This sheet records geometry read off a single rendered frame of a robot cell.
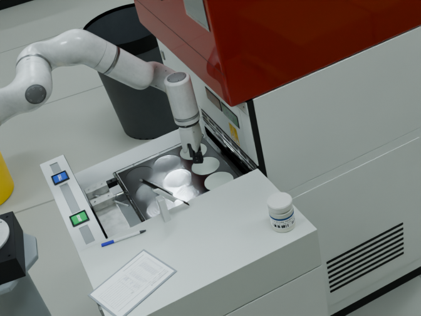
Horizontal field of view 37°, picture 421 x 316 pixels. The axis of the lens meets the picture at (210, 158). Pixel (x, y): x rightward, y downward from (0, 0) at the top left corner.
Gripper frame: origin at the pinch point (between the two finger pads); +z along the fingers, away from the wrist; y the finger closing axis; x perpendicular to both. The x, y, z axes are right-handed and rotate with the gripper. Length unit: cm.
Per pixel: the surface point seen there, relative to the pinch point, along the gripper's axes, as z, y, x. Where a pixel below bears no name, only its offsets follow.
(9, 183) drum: 92, -102, -160
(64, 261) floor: 98, -43, -102
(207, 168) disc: 8.1, -3.7, 1.1
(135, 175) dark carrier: 8.1, -2.0, -25.5
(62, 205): 2.1, 19.8, -43.5
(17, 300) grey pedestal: 30, 37, -65
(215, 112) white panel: -5.3, -18.7, 3.9
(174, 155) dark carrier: 8.1, -12.3, -13.1
